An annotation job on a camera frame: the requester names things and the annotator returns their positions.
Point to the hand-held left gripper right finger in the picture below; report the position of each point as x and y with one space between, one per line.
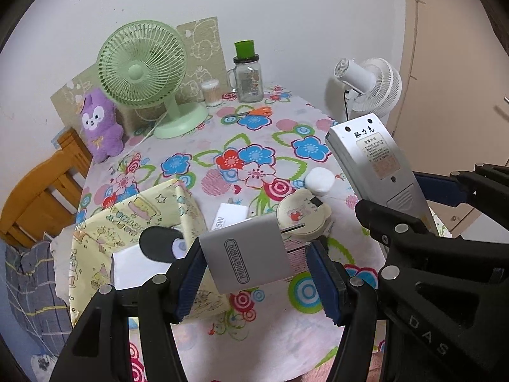
322 282

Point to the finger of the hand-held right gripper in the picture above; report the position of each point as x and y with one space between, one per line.
441 189
397 230

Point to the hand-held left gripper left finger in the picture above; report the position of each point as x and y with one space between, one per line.
191 282

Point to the black oval case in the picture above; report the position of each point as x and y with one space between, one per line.
157 244

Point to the white charger with oval logo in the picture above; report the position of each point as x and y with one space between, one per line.
246 250

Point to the cream bear-shaped round case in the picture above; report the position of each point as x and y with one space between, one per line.
302 211

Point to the white charger with prongs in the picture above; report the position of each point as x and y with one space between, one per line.
228 215

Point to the white remote control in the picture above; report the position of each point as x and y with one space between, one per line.
370 155

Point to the yellow cartoon storage box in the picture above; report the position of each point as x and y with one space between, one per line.
131 219

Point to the white round puck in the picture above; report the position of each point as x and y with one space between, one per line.
319 181

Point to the beige door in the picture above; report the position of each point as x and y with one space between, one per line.
457 67

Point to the white standing fan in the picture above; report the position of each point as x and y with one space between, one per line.
377 83

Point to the white pillow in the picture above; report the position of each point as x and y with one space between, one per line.
61 262

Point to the grey plaid quilt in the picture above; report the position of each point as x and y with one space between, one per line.
32 286

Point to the white patterned cloth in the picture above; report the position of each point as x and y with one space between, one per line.
43 364

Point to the wooden chair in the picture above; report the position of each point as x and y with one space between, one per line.
39 191

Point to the purple plush toy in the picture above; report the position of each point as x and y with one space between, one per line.
99 127

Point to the cotton swab jar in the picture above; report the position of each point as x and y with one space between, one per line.
210 93

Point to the light blue paper sheet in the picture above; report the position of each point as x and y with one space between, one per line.
58 137

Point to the glass mug jar green lid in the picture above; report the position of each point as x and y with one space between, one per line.
248 83

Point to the green desk fan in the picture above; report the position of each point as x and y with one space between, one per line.
139 67

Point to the beige cartoon backing board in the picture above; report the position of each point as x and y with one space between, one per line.
199 43

